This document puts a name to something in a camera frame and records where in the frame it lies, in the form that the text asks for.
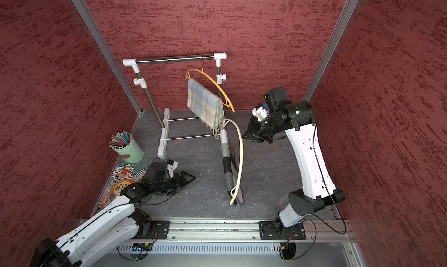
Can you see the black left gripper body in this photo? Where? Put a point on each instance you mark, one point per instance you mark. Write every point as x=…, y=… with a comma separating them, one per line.
x=169, y=185

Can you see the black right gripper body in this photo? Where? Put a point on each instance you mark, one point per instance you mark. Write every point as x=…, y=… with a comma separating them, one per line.
x=267, y=130

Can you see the orange plastic hanger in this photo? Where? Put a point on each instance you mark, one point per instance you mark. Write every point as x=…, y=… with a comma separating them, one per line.
x=227, y=103

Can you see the grey checkered scarf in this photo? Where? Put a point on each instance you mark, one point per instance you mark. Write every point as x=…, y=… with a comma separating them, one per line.
x=229, y=162

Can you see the cream plastic hanger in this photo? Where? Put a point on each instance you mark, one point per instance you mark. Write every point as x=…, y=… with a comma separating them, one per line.
x=236, y=192

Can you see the blue plaid fringed scarf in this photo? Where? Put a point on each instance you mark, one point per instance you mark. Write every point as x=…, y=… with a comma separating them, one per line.
x=205, y=105

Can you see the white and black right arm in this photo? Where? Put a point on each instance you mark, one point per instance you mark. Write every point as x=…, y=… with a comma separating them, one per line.
x=297, y=120

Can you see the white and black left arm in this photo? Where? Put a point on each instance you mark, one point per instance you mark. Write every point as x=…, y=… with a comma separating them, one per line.
x=121, y=220

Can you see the colourful picture book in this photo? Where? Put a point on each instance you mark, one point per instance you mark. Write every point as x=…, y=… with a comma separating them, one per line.
x=123, y=174

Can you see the green pencil cup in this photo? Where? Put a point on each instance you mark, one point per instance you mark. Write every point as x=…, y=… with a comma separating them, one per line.
x=132, y=153

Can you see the coloured pencils bundle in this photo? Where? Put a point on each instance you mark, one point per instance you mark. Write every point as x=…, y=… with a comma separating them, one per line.
x=120, y=140

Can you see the white and steel clothes rack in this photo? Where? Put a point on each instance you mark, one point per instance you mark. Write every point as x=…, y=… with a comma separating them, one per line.
x=172, y=88

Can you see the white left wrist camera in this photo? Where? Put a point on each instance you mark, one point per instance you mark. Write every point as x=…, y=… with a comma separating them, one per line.
x=171, y=166

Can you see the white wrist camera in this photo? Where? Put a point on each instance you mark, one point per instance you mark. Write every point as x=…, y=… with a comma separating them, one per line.
x=260, y=113
x=171, y=166

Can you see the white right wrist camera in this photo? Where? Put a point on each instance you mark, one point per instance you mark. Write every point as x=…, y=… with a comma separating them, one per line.
x=260, y=113

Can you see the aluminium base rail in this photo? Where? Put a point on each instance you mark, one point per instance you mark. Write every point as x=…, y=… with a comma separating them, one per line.
x=226, y=230

